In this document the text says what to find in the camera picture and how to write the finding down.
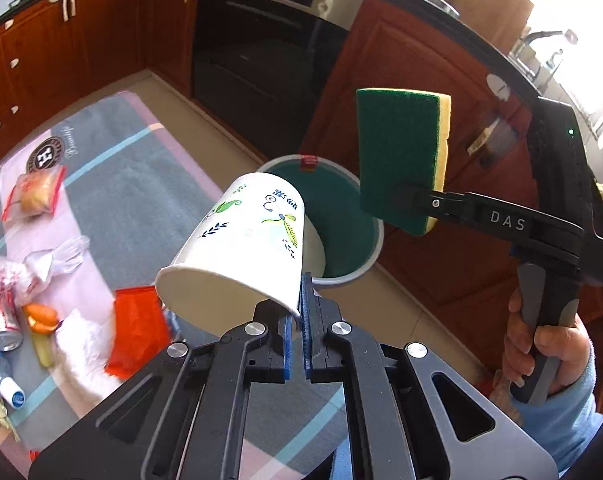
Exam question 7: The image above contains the chrome sink faucet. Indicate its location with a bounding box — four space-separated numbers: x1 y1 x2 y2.
517 29 578 82

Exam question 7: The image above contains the orange peel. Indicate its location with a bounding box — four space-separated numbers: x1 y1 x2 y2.
23 304 62 335

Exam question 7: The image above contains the person's right hand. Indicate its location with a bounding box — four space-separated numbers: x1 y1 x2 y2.
500 286 593 401

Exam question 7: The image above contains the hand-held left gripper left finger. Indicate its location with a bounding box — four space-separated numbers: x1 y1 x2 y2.
28 301 294 480

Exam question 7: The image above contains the person's right forearm blue sleeve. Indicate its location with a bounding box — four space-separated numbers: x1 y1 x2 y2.
529 362 603 476

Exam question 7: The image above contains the green and yellow sponge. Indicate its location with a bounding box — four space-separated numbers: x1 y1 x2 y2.
356 88 453 237

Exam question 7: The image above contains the white crumpled plastic bag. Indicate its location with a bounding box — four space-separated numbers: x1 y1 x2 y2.
0 236 91 306

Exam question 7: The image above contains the group of white cabinet knobs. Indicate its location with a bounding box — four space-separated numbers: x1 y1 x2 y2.
0 0 92 133

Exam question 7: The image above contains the red soda can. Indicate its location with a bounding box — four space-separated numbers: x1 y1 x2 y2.
0 294 24 352

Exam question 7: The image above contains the wooden cutting board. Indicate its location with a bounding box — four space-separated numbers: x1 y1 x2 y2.
454 0 535 53

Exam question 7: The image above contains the black built-in oven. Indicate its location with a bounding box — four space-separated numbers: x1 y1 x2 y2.
191 0 365 161

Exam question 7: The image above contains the bread in clear red packet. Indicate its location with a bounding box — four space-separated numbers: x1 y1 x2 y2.
1 165 68 222

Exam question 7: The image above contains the white crumpled tissue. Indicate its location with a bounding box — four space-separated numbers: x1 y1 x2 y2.
56 307 127 406

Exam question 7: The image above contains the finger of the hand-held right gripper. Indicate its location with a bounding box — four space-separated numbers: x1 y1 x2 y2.
394 182 585 267

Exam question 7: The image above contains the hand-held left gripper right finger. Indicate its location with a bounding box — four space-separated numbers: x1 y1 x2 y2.
300 271 558 480

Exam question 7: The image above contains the red plastic wrapper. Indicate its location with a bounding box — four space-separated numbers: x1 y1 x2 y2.
104 286 173 380

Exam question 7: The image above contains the yellow-green peel piece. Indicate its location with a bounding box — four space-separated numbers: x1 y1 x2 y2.
31 332 57 367

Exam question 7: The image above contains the floral white paper cup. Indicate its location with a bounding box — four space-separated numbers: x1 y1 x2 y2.
155 172 307 322

